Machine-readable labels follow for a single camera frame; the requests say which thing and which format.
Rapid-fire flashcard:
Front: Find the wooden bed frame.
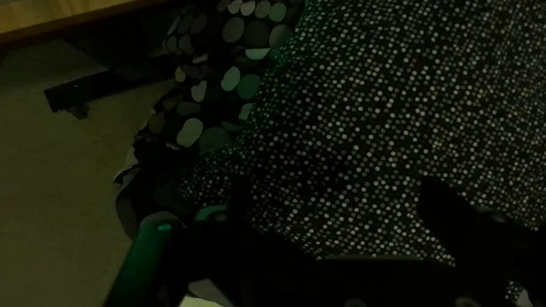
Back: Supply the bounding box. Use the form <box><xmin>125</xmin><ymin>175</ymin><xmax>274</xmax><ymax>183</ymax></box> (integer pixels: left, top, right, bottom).
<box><xmin>0</xmin><ymin>0</ymin><xmax>173</xmax><ymax>45</ymax></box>

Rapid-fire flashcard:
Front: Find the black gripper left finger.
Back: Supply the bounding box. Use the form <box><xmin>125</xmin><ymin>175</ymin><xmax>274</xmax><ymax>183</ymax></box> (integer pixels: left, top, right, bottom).
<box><xmin>193</xmin><ymin>175</ymin><xmax>313</xmax><ymax>280</ymax></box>

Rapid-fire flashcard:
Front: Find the black small-dotted pillow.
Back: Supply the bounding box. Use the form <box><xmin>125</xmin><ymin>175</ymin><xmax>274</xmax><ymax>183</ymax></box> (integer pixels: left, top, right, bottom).
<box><xmin>181</xmin><ymin>0</ymin><xmax>546</xmax><ymax>307</ymax></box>

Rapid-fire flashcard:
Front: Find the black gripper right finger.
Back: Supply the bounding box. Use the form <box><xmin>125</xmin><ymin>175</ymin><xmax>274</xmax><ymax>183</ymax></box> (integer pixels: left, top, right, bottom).
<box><xmin>417</xmin><ymin>176</ymin><xmax>546</xmax><ymax>275</ymax></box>

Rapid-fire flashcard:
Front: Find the rounded dark bar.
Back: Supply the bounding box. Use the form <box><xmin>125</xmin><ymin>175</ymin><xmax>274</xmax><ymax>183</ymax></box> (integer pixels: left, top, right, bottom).
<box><xmin>105</xmin><ymin>212</ymin><xmax>193</xmax><ymax>307</ymax></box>

